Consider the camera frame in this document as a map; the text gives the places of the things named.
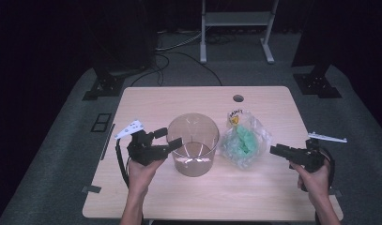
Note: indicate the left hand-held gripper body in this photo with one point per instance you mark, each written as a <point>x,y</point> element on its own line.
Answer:
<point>145,150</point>

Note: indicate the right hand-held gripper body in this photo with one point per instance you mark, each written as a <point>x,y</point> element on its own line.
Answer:
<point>310,154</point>

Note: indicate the transparent grey plastic bin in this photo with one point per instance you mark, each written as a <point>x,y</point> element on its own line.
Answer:
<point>193,146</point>

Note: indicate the clear plastic bag green contents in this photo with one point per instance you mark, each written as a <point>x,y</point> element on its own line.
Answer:
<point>245,140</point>

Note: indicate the person's left hand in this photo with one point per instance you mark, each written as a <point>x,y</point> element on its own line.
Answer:
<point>143,176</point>

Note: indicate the person's right hand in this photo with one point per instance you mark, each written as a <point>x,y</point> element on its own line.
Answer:
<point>317,182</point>

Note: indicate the grey tape piece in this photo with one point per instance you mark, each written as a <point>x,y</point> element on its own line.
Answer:
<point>335,192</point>
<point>91,189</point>

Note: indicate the black stand with base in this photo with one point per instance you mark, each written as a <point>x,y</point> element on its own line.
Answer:
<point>317,81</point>
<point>116,62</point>

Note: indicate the white metal stand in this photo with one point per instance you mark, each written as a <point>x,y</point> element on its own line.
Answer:
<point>238,18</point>

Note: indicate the black floor socket frame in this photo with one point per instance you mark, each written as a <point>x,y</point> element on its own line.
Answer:
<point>101,122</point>

